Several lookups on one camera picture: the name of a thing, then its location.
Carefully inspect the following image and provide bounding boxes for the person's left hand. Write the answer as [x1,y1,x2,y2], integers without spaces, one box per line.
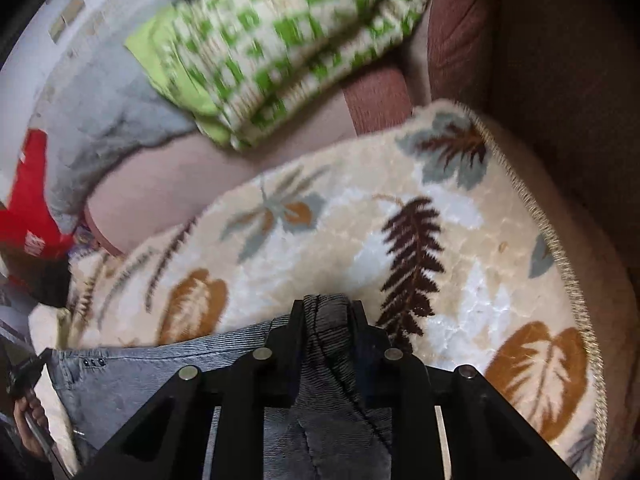
[13,394,53,460]

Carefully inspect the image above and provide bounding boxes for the red and white shopping bag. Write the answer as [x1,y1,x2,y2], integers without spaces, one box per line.
[0,129,76,262]

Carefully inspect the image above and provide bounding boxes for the leaf print blanket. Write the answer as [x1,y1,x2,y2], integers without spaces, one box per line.
[27,100,608,480]

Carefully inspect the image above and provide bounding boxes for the dark cloth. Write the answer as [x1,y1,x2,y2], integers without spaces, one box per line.
[0,252,72,308]

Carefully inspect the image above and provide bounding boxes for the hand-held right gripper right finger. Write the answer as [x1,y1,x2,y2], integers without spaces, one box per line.
[350,300,581,480]

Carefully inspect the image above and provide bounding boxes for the cream printed pillow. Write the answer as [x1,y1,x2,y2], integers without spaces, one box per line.
[27,305,83,467]

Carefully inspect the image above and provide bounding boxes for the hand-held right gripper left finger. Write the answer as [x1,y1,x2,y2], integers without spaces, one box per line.
[75,299,313,480]

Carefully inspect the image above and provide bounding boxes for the grey quilted pillow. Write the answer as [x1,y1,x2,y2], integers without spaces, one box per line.
[30,25,201,233]

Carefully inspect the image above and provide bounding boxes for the grey denim pants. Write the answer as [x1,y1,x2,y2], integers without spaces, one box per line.
[47,294,396,480]

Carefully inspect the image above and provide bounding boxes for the colourful small packets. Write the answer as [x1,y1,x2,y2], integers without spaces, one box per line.
[69,217,103,257]

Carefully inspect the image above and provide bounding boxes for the pink-brown sofa cushion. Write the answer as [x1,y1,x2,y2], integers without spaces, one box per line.
[82,0,501,258]

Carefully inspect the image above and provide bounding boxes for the green checked cloth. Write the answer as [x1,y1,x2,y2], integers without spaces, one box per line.
[125,0,441,152]

